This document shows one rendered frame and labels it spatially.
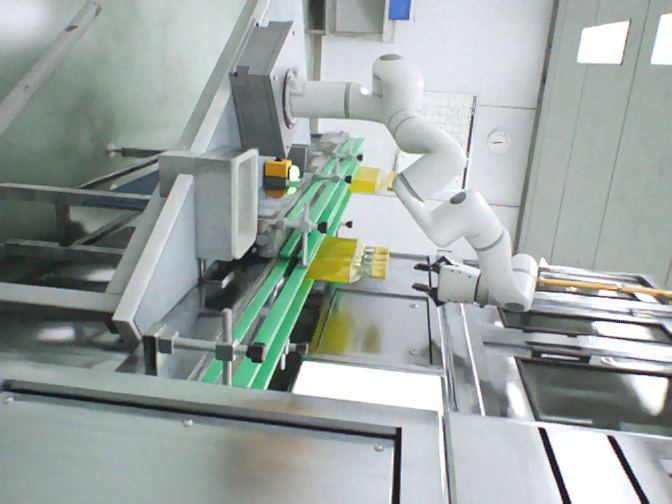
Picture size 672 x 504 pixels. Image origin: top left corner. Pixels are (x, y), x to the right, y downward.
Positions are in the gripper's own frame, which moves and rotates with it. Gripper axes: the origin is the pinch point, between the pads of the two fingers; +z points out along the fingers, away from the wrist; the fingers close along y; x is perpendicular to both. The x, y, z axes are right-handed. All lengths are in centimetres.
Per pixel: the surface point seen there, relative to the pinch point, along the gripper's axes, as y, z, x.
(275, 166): 21, 52, -15
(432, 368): -12.5, -10.3, 24.3
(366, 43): 73, 212, -549
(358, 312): -12.9, 15.8, 2.4
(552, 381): -17.5, -36.7, 7.5
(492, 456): 21, -29, 98
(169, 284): 10, 37, 58
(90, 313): 8, 44, 71
